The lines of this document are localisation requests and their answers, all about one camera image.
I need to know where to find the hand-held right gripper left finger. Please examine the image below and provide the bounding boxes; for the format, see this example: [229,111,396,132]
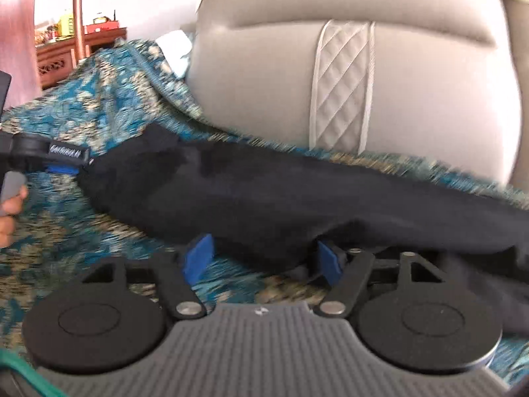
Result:
[80,234,216,320]

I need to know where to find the black pants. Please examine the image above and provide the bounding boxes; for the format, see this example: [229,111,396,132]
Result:
[76,123,529,335]

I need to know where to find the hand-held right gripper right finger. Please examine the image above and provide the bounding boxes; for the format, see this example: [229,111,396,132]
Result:
[317,240,441,320]

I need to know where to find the white pillow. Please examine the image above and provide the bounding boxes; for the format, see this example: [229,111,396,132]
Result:
[156,31,196,78]

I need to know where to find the red box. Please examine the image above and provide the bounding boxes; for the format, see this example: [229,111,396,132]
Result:
[84,22,121,34]

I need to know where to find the carved wooden cabinet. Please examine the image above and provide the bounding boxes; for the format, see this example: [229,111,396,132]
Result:
[36,27,129,89]

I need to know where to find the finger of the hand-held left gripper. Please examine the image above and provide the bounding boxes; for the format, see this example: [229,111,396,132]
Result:
[10,132,94,176]

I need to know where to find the green cable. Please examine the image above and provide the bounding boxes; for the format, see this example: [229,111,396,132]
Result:
[0,348,70,397]

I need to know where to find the brown wooden pole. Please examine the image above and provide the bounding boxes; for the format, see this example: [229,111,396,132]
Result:
[73,0,90,62]

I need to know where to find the person's left hand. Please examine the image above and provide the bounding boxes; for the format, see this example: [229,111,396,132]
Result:
[0,185,29,249]

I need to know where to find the reddish brown wooden door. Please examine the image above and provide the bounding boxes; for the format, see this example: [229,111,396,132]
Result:
[0,0,43,111]

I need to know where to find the blue gold patterned blanket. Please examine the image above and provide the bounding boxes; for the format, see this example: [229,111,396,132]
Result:
[0,37,529,385]

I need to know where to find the grey padded headboard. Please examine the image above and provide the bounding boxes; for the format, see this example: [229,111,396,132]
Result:
[182,0,523,187]

